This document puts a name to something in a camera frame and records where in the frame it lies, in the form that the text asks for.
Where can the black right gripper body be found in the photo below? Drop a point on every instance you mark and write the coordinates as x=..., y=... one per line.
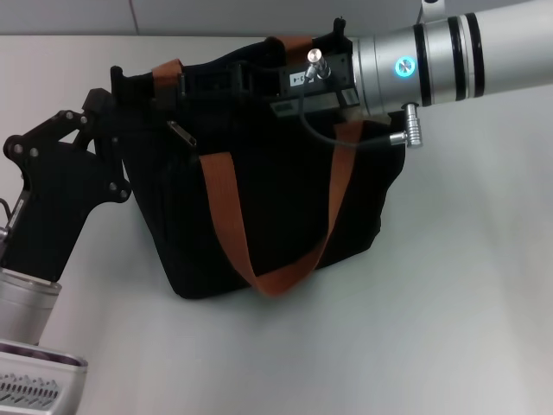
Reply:
x=341, y=69

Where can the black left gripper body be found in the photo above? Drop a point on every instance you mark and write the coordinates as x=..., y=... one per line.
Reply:
x=56, y=207

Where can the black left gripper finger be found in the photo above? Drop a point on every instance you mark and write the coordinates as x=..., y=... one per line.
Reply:
x=110, y=160
x=97, y=108

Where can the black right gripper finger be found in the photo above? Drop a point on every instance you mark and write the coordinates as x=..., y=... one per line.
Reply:
x=216, y=78

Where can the silver zipper pull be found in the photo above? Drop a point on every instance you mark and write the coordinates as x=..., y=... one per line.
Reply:
x=181, y=133

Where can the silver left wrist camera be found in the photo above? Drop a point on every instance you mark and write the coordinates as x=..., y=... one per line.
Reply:
x=39, y=389

